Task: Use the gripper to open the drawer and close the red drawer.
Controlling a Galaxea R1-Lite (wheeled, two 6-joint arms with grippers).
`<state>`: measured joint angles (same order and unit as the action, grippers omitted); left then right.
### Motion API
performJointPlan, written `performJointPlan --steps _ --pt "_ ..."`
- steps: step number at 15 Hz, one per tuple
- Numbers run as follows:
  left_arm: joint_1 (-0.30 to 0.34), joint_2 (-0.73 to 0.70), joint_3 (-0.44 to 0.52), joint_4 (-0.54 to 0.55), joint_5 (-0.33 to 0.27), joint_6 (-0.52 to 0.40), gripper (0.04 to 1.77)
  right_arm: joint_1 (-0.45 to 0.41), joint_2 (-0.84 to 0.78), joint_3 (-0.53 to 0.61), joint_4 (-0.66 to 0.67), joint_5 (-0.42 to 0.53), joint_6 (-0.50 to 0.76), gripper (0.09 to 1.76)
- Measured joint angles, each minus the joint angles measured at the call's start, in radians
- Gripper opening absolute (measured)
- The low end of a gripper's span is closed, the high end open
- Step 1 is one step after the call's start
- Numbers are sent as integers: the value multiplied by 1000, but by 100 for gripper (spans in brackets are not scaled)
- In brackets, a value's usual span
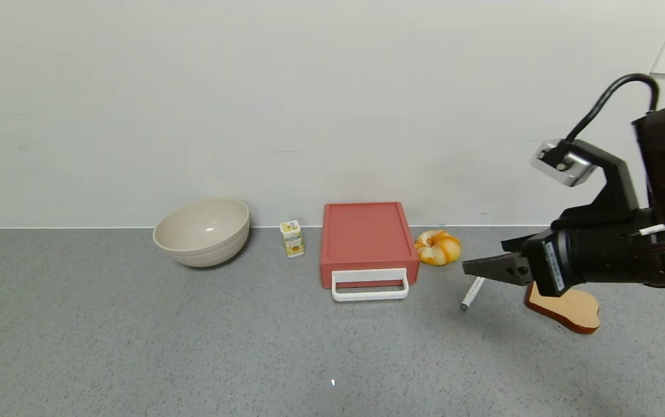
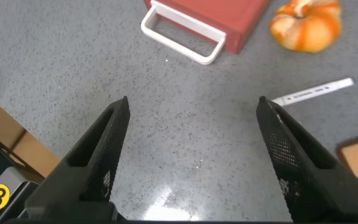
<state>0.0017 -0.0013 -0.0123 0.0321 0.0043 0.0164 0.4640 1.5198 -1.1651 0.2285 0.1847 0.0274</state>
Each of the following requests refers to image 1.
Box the small yellow juice carton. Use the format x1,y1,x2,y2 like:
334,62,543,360
280,220,305,258

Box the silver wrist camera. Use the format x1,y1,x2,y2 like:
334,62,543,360
531,139,599,187

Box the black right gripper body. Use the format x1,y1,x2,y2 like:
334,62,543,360
523,208,654,298

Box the white marker pen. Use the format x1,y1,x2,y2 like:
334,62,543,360
460,276,486,311

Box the toast slice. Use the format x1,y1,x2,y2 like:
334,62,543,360
524,282,600,335

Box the beige ribbed bowl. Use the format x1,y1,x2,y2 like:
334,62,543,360
153,198,250,268

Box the orange swirl bagel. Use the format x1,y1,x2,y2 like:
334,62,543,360
414,230,461,267

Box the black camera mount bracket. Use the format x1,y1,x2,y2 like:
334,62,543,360
552,139,654,231

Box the red drawer case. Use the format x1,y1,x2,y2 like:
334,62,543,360
319,202,420,289

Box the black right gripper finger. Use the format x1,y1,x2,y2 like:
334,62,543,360
461,251,533,287
501,233,541,253

